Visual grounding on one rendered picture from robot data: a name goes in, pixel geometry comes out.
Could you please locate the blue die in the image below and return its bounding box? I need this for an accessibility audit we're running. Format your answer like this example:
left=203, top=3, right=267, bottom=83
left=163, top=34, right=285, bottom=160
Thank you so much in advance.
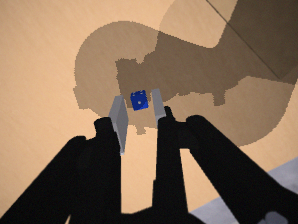
left=130, top=90, right=148, bottom=111

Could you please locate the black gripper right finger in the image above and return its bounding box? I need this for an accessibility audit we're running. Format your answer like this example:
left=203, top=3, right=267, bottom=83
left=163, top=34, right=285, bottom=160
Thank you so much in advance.
left=151, top=88, right=298, bottom=224

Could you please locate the tan square mat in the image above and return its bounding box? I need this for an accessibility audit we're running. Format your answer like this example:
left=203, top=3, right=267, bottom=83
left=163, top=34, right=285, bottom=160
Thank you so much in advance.
left=206, top=0, right=298, bottom=80

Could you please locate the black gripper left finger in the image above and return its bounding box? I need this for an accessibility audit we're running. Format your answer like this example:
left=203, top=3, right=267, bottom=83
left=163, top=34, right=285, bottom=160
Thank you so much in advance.
left=0, top=95, right=129, bottom=224

